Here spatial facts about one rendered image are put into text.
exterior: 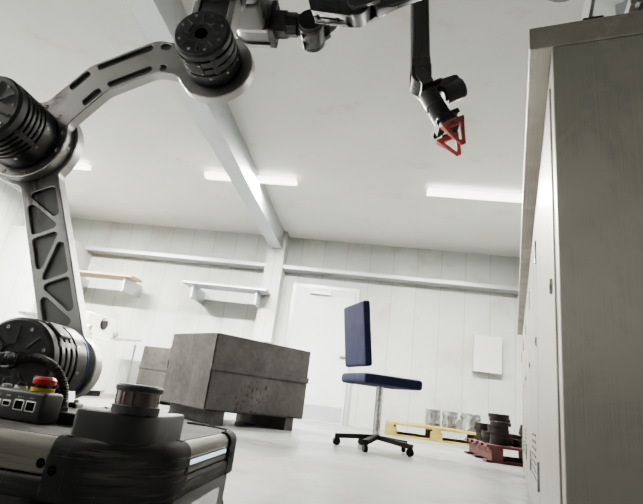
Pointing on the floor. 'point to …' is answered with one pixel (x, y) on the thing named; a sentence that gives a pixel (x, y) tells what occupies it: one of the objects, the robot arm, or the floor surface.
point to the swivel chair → (354, 325)
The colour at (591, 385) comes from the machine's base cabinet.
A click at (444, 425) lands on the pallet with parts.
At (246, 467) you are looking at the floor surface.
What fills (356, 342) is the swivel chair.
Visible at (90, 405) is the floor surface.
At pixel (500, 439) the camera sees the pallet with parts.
